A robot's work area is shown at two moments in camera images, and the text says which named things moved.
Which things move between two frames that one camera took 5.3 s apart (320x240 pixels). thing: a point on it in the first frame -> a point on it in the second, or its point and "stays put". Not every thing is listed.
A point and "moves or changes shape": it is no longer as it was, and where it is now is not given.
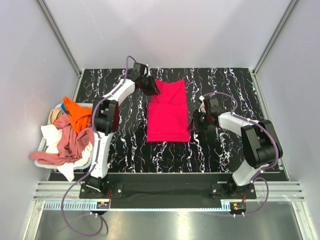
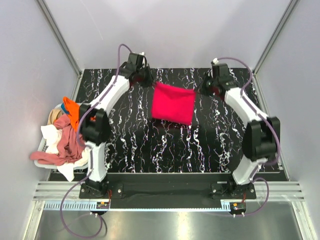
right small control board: x=237 y=207 stays put
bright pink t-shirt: x=167 y=116 moves or changes shape
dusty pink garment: x=71 y=144 stays put
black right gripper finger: x=194 y=124 -> x=202 y=85
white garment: x=52 y=134 stays put
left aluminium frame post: x=59 y=37 stays put
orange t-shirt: x=81 y=116 stays put
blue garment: x=63 y=107 stays put
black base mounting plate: x=167 y=195 stays put
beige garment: x=54 y=114 stays put
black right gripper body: x=203 y=121 -> x=209 y=87
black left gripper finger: x=154 y=92 -> x=148 y=78
